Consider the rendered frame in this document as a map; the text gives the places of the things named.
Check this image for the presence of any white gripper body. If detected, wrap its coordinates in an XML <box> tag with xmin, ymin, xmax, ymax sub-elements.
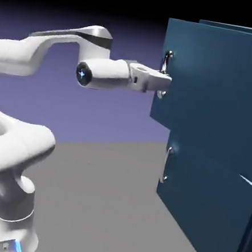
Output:
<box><xmin>142</xmin><ymin>67</ymin><xmax>174</xmax><ymax>97</ymax></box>

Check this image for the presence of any curved silver door handle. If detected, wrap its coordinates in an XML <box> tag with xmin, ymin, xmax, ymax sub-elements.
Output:
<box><xmin>155</xmin><ymin>48</ymin><xmax>176</xmax><ymax>100</ymax></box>
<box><xmin>157</xmin><ymin>145</ymin><xmax>176</xmax><ymax>185</ymax></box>

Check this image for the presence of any blue cabinet door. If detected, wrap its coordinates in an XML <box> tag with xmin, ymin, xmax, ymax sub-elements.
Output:
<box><xmin>145</xmin><ymin>128</ymin><xmax>252</xmax><ymax>252</ymax></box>
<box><xmin>141</xmin><ymin>17</ymin><xmax>252</xmax><ymax>185</ymax></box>

